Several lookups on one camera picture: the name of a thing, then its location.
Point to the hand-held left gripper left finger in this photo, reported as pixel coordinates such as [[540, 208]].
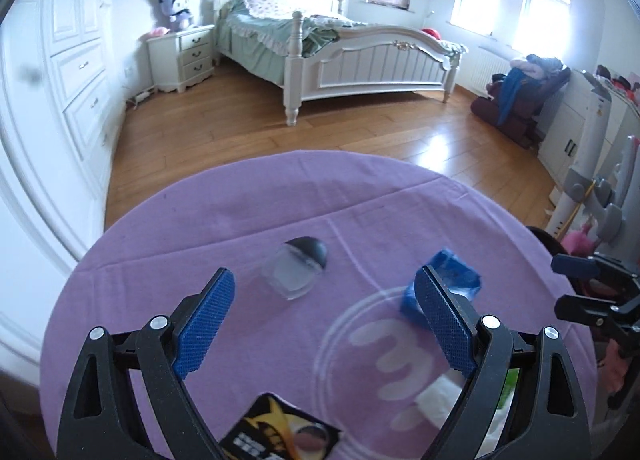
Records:
[[205, 325]]

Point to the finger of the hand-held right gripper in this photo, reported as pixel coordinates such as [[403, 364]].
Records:
[[575, 266], [580, 309]]

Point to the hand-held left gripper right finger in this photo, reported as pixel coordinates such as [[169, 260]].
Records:
[[442, 320]]

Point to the blue wrapper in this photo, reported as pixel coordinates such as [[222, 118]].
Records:
[[450, 272]]

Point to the white green packet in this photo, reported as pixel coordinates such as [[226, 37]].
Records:
[[440, 402]]

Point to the clear container with black cap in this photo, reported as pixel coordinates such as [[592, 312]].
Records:
[[292, 270]]

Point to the black yellow snack packet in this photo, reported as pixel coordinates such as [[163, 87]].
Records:
[[270, 435]]

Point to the pink plush toy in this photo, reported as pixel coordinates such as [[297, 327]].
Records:
[[580, 240]]

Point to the black round bin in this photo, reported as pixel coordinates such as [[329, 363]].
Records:
[[545, 240]]

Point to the purple tablecloth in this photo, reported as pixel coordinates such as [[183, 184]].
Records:
[[200, 220]]

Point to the white cabinet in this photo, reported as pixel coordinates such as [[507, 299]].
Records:
[[560, 135]]

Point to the dark red massage chair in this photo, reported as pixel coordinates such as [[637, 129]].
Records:
[[520, 115]]

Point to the blue cloth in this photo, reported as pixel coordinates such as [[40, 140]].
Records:
[[510, 90]]

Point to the white radiator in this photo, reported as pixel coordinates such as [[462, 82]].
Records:
[[487, 70]]

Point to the white power strip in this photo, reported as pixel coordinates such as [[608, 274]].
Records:
[[137, 99]]

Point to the white wooden bed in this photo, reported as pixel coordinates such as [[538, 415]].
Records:
[[380, 65]]

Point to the white nightstand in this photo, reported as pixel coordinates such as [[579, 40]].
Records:
[[195, 57]]

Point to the red item on bed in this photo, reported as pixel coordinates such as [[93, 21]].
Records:
[[431, 33]]

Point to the white wardrobe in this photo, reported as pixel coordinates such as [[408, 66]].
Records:
[[80, 65]]

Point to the green ruffled bedding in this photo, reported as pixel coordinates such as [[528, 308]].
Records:
[[250, 35]]

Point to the pink item on nightstand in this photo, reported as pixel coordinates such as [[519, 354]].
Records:
[[156, 33]]

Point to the purple plush toy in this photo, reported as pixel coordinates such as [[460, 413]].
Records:
[[175, 7]]

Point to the floral pillow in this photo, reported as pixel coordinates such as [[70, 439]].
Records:
[[270, 5]]

